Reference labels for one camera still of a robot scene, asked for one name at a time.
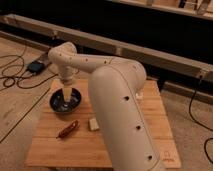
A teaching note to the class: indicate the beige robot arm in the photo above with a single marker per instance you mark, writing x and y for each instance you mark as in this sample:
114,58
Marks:
112,88

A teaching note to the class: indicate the beige sponge block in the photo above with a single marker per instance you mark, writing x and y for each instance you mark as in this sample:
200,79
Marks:
93,125

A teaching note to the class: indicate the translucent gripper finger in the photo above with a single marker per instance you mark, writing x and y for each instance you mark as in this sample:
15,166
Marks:
64,90
69,93

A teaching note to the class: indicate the dark ceramic bowl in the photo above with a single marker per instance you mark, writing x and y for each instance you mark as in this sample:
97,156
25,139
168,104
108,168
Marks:
60,105

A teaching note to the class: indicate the blue power adapter box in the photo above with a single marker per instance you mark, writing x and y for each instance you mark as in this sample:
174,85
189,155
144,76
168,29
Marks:
35,67

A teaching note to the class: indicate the long wooden shelf frame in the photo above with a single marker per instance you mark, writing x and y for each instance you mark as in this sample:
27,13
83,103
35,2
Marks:
175,68

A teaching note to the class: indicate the red-brown pocket knife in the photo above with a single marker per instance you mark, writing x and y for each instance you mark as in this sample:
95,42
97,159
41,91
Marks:
66,131

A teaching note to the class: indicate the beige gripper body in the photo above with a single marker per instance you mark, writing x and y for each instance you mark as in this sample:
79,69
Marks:
66,75

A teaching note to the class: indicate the wooden bamboo table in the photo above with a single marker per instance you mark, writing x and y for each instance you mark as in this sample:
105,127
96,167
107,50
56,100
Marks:
84,148

